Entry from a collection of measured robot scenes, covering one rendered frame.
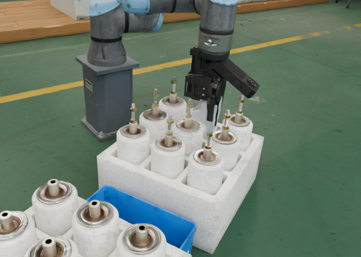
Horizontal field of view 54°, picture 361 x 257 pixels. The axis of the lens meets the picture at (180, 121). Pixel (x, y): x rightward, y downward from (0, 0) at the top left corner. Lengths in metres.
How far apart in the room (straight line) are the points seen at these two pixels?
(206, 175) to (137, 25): 0.67
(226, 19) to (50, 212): 0.55
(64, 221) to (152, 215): 0.27
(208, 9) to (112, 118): 0.79
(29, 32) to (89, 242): 2.11
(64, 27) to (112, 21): 1.48
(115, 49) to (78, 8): 1.55
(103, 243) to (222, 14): 0.52
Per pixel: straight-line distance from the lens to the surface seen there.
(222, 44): 0.78
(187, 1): 0.83
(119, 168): 1.03
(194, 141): 1.06
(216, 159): 0.94
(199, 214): 0.96
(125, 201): 1.04
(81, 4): 2.90
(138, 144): 1.01
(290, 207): 1.25
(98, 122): 1.46
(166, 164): 0.97
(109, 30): 1.34
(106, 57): 1.36
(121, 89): 1.41
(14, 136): 1.56
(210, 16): 0.77
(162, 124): 1.09
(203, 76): 0.83
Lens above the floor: 0.79
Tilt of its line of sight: 30 degrees down
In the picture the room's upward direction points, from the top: 4 degrees clockwise
